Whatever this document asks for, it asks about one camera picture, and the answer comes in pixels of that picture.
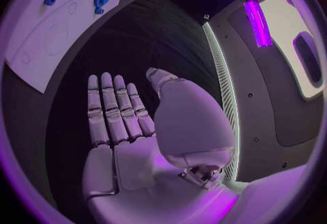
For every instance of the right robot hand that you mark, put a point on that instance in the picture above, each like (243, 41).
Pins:
(132, 166)

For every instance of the white task board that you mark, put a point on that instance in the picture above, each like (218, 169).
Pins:
(38, 34)

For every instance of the blue peg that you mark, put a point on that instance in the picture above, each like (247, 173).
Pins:
(49, 0)

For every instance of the glowing light bar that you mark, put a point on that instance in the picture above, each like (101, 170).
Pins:
(256, 23)

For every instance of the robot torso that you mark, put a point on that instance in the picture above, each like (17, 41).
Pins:
(255, 85)

